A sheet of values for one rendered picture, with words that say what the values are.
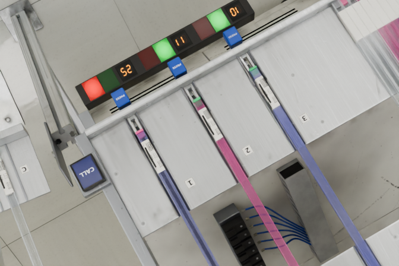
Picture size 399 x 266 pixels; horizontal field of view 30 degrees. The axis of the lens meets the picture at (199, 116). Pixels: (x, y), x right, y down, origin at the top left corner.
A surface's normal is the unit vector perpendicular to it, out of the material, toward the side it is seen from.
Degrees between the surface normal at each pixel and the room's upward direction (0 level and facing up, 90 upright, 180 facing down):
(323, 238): 0
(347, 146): 0
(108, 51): 0
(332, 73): 47
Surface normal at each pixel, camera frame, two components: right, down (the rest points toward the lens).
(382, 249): -0.05, -0.25
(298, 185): 0.33, 0.44
